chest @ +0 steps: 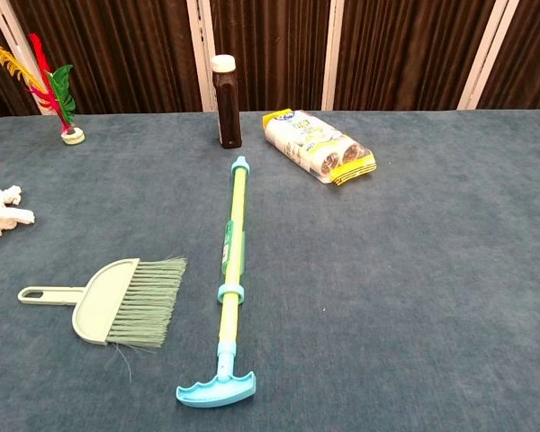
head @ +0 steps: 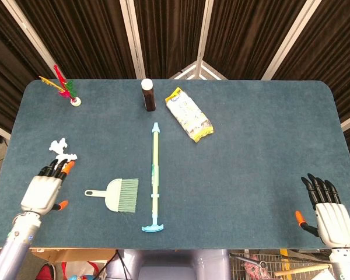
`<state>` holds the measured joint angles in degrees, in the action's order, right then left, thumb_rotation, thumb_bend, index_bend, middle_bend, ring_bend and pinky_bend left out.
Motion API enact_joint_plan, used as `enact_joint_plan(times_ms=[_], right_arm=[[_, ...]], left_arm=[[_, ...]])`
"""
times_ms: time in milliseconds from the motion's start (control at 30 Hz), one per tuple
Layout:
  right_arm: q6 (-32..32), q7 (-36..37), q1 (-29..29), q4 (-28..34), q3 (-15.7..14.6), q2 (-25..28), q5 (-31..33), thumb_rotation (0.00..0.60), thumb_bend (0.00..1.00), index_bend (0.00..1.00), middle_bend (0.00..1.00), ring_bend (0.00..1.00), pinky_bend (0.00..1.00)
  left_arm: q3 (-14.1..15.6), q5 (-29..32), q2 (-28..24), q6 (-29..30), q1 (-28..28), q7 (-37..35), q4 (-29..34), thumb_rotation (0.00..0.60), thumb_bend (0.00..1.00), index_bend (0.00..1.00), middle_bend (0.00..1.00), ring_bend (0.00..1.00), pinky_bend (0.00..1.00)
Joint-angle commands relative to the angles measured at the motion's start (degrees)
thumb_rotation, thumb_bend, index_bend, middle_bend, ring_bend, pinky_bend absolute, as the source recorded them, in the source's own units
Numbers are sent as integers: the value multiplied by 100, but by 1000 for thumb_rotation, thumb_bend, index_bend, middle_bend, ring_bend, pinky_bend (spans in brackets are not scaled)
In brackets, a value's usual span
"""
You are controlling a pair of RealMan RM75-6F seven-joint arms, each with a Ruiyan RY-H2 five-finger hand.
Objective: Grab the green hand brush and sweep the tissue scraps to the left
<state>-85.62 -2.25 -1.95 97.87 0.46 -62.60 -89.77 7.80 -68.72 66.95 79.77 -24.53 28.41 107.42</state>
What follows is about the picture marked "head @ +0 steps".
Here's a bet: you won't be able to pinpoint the light green hand broom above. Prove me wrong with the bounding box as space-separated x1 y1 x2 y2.
84 177 139 215

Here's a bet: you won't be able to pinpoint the grey robot torso base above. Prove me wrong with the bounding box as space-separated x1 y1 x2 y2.
106 249 232 280

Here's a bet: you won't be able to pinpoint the right robot hand orange thumb tip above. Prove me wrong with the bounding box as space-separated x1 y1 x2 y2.
295 173 350 250

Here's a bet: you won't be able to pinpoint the brown cardboard box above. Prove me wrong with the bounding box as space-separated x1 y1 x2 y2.
31 248 117 263

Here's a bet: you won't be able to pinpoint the red white bag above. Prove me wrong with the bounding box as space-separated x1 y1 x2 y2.
60 260 106 280

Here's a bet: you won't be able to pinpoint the metal wire basket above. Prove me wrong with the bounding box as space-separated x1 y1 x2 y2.
228 249 334 280

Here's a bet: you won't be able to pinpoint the dark brown curtain panel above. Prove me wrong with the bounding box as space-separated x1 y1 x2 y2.
133 0 207 80
0 0 57 132
203 0 307 81
15 0 138 80
272 0 350 157

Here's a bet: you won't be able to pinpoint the red patterned packet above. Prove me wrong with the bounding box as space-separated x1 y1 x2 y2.
241 254 271 280

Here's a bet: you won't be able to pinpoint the yellow white snack packet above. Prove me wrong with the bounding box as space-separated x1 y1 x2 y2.
164 86 215 144

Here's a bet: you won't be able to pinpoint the blue felt table mat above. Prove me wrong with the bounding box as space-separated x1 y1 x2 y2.
0 79 350 251

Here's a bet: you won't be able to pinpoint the red black shoe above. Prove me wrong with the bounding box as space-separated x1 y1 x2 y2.
34 262 60 280

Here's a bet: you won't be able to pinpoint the white screen frame post with base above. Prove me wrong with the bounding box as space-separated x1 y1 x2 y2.
168 0 229 81

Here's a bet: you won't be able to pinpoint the brown bottle white cap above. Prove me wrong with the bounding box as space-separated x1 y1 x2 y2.
141 78 157 112

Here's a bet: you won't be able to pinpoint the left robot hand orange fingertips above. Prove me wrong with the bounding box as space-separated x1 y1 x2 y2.
20 159 76 216

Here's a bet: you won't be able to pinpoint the small white paper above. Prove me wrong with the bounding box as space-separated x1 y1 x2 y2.
49 137 69 154

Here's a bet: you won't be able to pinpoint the wooden stick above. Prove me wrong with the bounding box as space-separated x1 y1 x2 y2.
274 264 331 277

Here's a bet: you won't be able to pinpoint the colourful feather shuttlecock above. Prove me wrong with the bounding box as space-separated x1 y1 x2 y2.
38 64 83 107

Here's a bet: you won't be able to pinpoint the black cable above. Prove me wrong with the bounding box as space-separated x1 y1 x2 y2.
103 250 129 280

